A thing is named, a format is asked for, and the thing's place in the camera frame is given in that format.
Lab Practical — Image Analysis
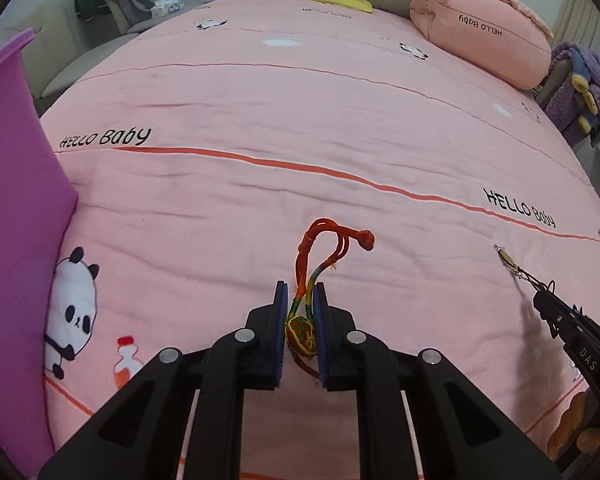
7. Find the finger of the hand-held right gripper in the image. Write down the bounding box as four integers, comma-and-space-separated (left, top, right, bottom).
532, 292, 600, 388
544, 284, 600, 356

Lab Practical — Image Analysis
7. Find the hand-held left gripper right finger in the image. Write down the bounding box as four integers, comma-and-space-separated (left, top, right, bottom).
312, 283, 564, 480

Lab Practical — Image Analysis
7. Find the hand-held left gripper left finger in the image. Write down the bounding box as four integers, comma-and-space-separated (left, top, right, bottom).
37, 279, 288, 480

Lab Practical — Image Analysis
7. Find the red cord bracelet gold charm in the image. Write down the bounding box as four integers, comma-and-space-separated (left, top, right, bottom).
284, 217, 376, 379

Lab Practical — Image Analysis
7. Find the brown cord bracelet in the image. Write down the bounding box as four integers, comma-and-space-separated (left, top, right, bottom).
494, 243, 557, 292

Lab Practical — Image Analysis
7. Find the purple plastic box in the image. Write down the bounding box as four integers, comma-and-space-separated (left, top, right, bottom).
0, 27, 79, 477

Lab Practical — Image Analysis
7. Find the person's right hand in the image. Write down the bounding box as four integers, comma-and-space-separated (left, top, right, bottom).
547, 389, 600, 462

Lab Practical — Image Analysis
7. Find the pink printed bed sheet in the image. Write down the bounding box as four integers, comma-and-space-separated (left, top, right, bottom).
37, 0, 600, 480

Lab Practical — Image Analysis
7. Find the yellow and blue plush toy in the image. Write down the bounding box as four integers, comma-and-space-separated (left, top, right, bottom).
571, 72, 600, 137

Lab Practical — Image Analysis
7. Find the purple fluffy blanket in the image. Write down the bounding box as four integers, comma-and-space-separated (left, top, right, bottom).
544, 42, 600, 147

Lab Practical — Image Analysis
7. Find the folded pink quilt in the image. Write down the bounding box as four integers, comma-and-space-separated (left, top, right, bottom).
409, 0, 555, 91

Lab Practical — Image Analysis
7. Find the beige sofa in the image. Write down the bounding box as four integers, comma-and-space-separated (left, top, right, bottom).
22, 0, 142, 113

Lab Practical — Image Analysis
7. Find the tissue box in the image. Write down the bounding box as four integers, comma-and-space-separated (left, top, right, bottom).
150, 0, 186, 17

